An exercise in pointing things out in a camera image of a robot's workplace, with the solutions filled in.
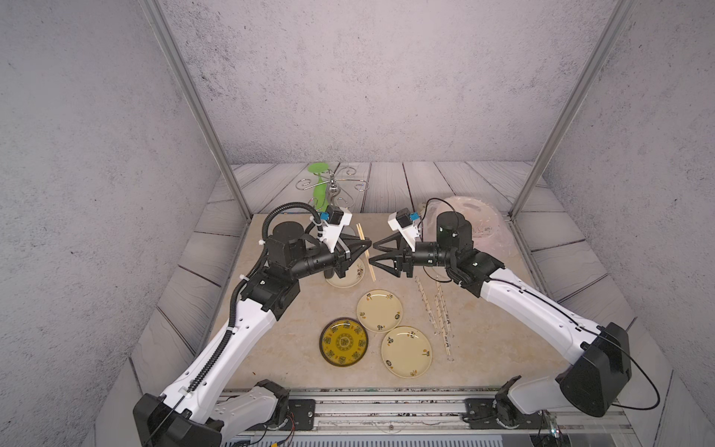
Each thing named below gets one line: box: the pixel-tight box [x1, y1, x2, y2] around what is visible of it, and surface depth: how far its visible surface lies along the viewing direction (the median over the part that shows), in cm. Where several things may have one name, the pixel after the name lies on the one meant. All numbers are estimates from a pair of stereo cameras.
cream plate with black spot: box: [325, 257, 366, 289], surface depth 100 cm
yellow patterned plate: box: [319, 316, 369, 367], surface depth 88 cm
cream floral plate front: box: [380, 325, 433, 380], surface depth 85 cm
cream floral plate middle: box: [356, 288, 404, 333], surface depth 94 cm
